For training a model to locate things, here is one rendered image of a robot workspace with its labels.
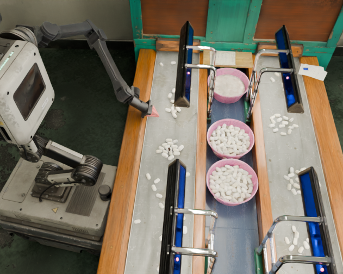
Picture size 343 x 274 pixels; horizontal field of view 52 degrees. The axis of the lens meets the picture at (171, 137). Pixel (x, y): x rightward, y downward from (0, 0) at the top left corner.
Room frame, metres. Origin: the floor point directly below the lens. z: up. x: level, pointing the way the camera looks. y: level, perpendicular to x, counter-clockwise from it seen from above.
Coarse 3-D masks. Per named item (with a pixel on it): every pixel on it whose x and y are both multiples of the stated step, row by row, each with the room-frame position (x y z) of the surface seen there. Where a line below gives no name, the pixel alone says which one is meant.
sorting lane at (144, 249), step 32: (160, 96) 1.53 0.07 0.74; (192, 96) 1.53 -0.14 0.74; (160, 128) 1.27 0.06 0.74; (192, 128) 1.27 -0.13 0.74; (160, 160) 1.05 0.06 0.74; (192, 160) 1.05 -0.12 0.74; (160, 192) 0.86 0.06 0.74; (192, 192) 0.85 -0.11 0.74; (160, 224) 0.68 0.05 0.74; (192, 224) 0.68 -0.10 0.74; (128, 256) 0.53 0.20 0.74
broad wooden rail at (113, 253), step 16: (144, 48) 1.97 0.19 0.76; (144, 64) 1.80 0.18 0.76; (144, 80) 1.65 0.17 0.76; (144, 96) 1.51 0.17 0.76; (128, 112) 1.38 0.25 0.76; (128, 128) 1.26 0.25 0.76; (144, 128) 1.27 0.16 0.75; (128, 144) 1.14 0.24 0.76; (128, 160) 1.04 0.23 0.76; (128, 176) 0.94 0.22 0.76; (112, 192) 0.85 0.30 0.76; (128, 192) 0.84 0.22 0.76; (112, 208) 0.76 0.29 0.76; (128, 208) 0.76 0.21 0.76; (112, 224) 0.67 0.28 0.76; (128, 224) 0.68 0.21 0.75; (112, 240) 0.59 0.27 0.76; (128, 240) 0.60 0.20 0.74; (112, 256) 0.52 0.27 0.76; (112, 272) 0.45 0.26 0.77
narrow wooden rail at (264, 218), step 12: (252, 120) 1.33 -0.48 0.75; (264, 144) 1.14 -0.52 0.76; (252, 156) 1.12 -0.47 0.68; (264, 156) 1.06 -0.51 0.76; (264, 168) 0.99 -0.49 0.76; (264, 180) 0.91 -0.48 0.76; (264, 192) 0.84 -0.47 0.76; (264, 204) 0.77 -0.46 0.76; (264, 216) 0.71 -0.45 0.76; (264, 228) 0.65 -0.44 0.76; (264, 264) 0.49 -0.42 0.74
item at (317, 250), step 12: (312, 168) 0.77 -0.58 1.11; (300, 180) 0.74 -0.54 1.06; (312, 180) 0.71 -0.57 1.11; (312, 192) 0.67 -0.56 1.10; (312, 204) 0.62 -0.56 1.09; (312, 228) 0.53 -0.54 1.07; (324, 228) 0.51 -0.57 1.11; (312, 240) 0.48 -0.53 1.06; (324, 240) 0.46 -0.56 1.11; (312, 252) 0.44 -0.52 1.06; (324, 252) 0.42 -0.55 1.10
